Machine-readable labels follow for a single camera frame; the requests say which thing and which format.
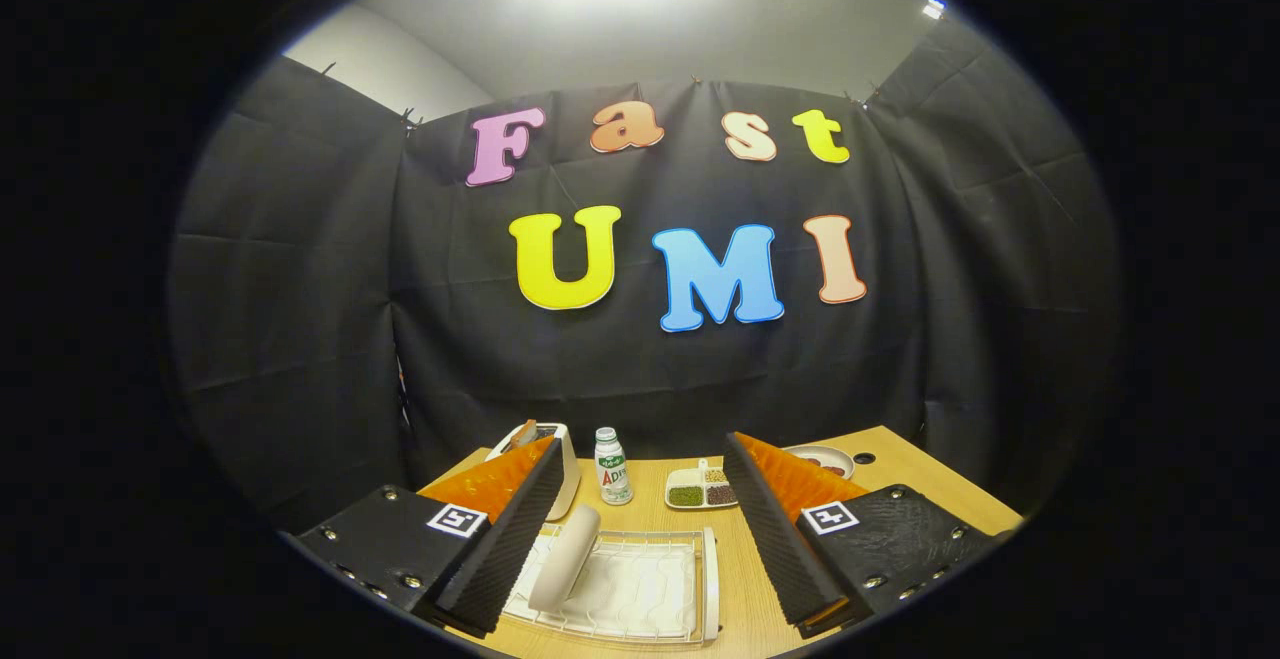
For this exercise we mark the toast slice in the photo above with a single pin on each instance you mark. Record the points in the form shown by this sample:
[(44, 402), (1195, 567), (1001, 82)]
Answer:
[(522, 436)]

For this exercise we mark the white toaster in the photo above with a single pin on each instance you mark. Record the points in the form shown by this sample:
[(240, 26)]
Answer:
[(570, 479)]

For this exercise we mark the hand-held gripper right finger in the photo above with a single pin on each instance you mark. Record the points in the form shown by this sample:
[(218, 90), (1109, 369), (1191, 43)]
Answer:
[(765, 529)]

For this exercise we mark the black backdrop cloth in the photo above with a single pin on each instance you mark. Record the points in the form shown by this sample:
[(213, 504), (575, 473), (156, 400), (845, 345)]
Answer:
[(650, 369)]

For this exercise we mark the white bottle green label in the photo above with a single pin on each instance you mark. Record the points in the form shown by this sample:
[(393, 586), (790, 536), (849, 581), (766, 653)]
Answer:
[(612, 469)]

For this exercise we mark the white divided dish with beans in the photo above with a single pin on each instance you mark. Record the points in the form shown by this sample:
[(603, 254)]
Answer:
[(702, 470)]

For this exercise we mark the plain beige plate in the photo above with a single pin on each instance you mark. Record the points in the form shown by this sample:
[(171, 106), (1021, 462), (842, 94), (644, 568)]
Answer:
[(565, 559)]

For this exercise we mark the beige plate with meat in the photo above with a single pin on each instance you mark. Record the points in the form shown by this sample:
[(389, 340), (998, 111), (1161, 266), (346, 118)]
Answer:
[(835, 452)]

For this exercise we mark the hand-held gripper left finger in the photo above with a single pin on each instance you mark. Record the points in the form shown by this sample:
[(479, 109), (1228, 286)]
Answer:
[(520, 529)]

